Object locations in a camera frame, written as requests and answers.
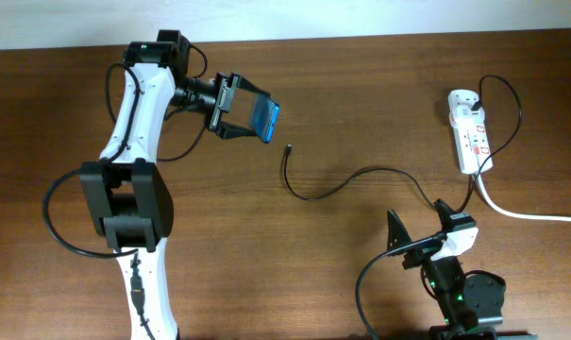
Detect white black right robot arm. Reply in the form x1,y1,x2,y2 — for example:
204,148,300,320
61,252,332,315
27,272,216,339
386,199,537,340

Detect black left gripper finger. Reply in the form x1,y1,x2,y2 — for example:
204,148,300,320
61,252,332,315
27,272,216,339
232,73,271,98
217,122,257,140

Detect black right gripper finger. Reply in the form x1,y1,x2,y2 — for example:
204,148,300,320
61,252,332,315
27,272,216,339
386,209,411,256
434,198,455,220

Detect black USB charging cable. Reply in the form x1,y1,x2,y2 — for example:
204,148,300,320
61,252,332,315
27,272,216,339
281,74,524,214

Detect white power strip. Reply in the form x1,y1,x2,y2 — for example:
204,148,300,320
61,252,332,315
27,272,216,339
447,89,495,176

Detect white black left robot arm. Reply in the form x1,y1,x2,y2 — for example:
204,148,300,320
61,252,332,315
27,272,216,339
80,36,280,339

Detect blue Galaxy smartphone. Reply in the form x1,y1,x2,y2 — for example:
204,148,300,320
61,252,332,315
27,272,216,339
250,94,280,144

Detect white power strip cord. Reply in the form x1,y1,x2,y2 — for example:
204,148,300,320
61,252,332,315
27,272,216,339
473,172,571,225

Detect white USB charger adapter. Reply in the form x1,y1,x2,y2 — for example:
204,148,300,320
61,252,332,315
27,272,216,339
447,89,485,128

